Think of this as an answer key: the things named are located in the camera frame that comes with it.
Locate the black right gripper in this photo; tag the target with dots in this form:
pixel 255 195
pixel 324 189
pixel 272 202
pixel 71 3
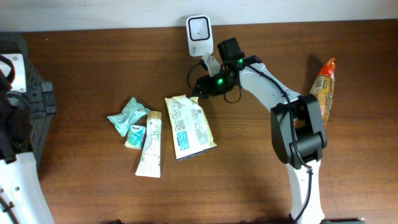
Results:
pixel 208 88

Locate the cream yellow snack bag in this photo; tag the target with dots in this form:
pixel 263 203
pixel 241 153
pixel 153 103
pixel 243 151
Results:
pixel 190 128

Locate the mint green wipes pack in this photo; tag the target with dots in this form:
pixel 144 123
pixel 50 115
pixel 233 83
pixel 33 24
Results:
pixel 130 114

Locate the teal tissue packet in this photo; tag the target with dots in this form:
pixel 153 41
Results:
pixel 135 137

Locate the white bamboo print tube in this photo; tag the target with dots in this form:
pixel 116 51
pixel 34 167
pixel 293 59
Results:
pixel 149 164

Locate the orange spaghetti package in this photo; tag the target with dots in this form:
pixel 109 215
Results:
pixel 323 88

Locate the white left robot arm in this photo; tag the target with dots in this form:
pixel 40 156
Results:
pixel 22 199

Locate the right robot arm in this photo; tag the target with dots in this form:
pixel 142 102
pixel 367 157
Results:
pixel 297 130

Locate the white barcode scanner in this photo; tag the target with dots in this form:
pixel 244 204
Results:
pixel 199 35

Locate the dark grey plastic basket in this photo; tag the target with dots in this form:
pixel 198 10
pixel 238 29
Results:
pixel 31 83

